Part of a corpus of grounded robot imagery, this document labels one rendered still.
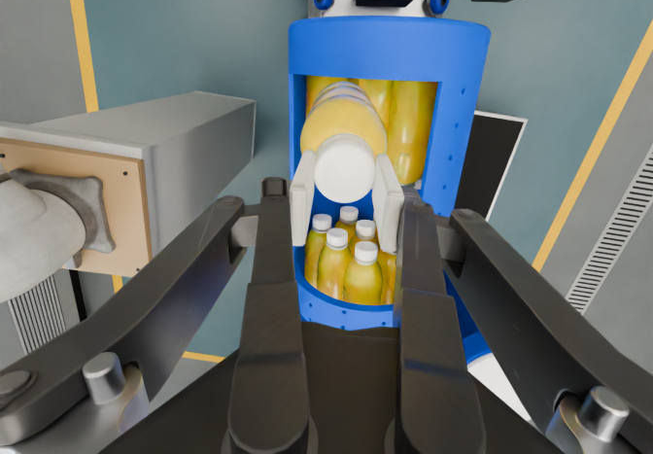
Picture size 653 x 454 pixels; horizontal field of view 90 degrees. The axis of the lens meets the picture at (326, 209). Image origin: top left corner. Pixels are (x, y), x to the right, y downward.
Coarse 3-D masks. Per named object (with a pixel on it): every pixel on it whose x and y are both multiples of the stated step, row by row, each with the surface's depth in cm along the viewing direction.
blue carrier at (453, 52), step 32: (288, 32) 46; (320, 32) 39; (352, 32) 37; (384, 32) 36; (416, 32) 36; (448, 32) 36; (480, 32) 39; (320, 64) 40; (352, 64) 38; (384, 64) 37; (416, 64) 37; (448, 64) 38; (480, 64) 42; (448, 96) 40; (448, 128) 42; (448, 160) 44; (320, 192) 69; (448, 192) 47; (320, 320) 56; (352, 320) 53; (384, 320) 52
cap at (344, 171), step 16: (336, 144) 20; (352, 144) 20; (320, 160) 20; (336, 160) 20; (352, 160) 20; (368, 160) 20; (320, 176) 20; (336, 176) 20; (352, 176) 20; (368, 176) 20; (336, 192) 21; (352, 192) 21
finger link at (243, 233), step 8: (248, 208) 14; (256, 208) 14; (248, 216) 14; (256, 216) 14; (240, 224) 14; (248, 224) 14; (256, 224) 14; (232, 232) 14; (240, 232) 14; (248, 232) 14; (256, 232) 14; (232, 240) 14; (240, 240) 14; (248, 240) 14
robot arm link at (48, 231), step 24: (0, 192) 52; (24, 192) 57; (48, 192) 62; (0, 216) 51; (24, 216) 55; (48, 216) 59; (72, 216) 63; (0, 240) 50; (24, 240) 53; (48, 240) 57; (72, 240) 62; (0, 264) 50; (24, 264) 53; (48, 264) 57; (0, 288) 50; (24, 288) 55
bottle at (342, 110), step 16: (320, 96) 31; (336, 96) 26; (352, 96) 26; (368, 96) 34; (320, 112) 24; (336, 112) 23; (352, 112) 23; (368, 112) 24; (304, 128) 25; (320, 128) 23; (336, 128) 22; (352, 128) 22; (368, 128) 22; (384, 128) 25; (304, 144) 24; (320, 144) 22; (368, 144) 22; (384, 144) 24
